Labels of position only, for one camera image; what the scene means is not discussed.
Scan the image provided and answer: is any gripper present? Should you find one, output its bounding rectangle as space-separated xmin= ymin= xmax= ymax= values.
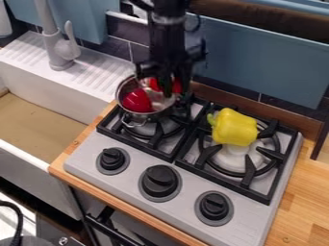
xmin=135 ymin=58 xmax=196 ymax=103

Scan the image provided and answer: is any red bottle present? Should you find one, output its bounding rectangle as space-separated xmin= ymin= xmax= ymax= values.
xmin=121 ymin=76 xmax=185 ymax=113

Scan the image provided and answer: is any silver pot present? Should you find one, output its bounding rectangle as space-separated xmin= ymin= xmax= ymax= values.
xmin=114 ymin=74 xmax=187 ymax=130

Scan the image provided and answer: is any yellow toy pepper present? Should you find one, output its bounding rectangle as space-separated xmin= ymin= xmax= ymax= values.
xmin=205 ymin=107 xmax=262 ymax=148

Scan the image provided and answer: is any toy stove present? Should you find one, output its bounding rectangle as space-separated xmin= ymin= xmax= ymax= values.
xmin=62 ymin=95 xmax=305 ymax=246

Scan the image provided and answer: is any tap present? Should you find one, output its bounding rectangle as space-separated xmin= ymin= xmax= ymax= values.
xmin=32 ymin=0 xmax=83 ymax=72

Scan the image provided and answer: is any toy sink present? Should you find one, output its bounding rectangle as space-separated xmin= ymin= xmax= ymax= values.
xmin=0 ymin=30 xmax=137 ymax=223

